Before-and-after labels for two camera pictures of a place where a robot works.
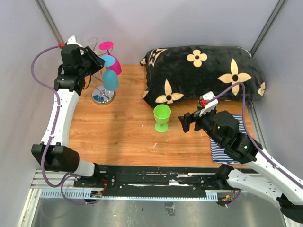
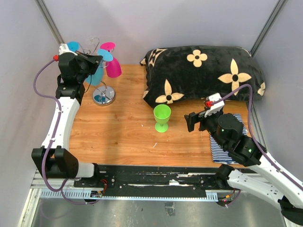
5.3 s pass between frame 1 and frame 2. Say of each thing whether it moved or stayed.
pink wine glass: stayed
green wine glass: stayed
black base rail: stayed
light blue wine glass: moved
